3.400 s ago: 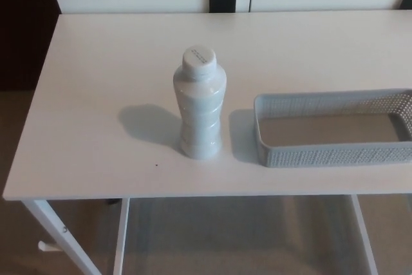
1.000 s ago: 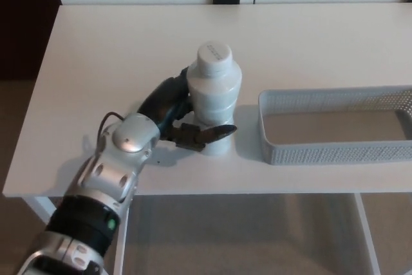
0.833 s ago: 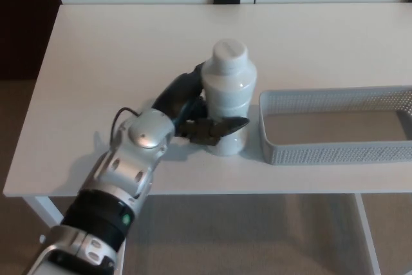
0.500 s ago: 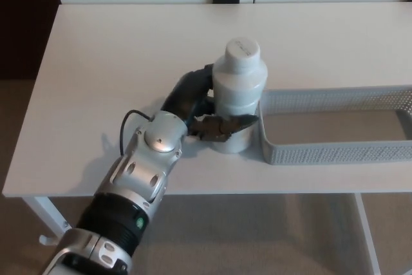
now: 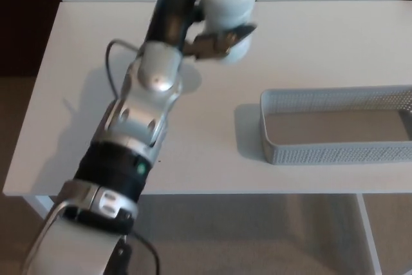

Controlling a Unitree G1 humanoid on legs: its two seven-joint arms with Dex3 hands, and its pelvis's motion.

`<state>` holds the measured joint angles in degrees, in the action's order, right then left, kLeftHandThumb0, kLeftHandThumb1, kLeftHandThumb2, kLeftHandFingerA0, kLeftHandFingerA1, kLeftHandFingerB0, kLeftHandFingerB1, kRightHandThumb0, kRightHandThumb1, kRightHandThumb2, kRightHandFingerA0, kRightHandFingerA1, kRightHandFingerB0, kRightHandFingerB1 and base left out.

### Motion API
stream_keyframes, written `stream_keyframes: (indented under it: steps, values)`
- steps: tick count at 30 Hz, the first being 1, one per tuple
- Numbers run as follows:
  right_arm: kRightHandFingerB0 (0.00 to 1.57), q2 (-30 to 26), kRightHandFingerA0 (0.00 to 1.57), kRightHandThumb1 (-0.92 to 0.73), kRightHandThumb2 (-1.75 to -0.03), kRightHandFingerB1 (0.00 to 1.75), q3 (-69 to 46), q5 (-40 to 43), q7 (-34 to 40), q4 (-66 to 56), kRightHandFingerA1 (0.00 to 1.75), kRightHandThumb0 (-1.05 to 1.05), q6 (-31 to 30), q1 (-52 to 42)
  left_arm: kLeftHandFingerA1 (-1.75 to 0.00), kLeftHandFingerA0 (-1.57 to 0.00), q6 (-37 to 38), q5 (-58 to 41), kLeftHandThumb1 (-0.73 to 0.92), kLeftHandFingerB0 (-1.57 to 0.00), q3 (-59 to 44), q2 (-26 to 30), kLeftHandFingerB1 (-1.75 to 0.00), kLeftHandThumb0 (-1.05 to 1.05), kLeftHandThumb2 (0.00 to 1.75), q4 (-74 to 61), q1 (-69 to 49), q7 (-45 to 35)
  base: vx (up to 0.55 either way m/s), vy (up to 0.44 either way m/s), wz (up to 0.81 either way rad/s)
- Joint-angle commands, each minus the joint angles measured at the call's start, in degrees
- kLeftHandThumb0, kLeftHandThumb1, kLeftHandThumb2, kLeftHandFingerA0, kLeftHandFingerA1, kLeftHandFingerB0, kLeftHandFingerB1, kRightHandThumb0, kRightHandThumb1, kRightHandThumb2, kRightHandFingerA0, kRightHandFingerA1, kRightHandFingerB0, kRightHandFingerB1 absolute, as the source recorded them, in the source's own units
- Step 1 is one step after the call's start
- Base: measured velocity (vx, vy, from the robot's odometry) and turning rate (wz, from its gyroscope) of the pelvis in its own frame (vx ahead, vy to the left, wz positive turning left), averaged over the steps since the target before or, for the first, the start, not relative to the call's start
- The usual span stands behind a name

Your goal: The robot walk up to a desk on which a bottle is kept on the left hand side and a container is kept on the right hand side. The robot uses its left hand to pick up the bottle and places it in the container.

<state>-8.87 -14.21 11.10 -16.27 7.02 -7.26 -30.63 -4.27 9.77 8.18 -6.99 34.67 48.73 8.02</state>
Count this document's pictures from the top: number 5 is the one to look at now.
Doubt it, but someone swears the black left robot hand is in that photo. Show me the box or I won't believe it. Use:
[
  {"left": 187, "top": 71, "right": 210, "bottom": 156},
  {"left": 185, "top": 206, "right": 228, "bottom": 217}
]
[{"left": 145, "top": 0, "right": 262, "bottom": 63}]

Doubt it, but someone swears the dark brown panel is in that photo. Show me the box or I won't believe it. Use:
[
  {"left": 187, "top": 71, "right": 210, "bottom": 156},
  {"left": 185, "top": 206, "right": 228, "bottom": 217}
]
[{"left": 0, "top": 0, "right": 64, "bottom": 77}]

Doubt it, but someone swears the black elbow cable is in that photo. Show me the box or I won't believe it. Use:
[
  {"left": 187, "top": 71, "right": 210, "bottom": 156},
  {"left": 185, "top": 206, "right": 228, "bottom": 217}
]
[{"left": 123, "top": 232, "right": 160, "bottom": 275}]

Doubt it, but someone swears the grey perforated plastic basket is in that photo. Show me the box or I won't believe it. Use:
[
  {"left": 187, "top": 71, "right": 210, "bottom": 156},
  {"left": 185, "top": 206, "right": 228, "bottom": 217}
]
[{"left": 259, "top": 85, "right": 412, "bottom": 167}]

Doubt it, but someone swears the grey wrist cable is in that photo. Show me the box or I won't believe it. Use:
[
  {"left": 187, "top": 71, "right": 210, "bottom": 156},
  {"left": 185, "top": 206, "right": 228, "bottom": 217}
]
[{"left": 105, "top": 39, "right": 143, "bottom": 99}]

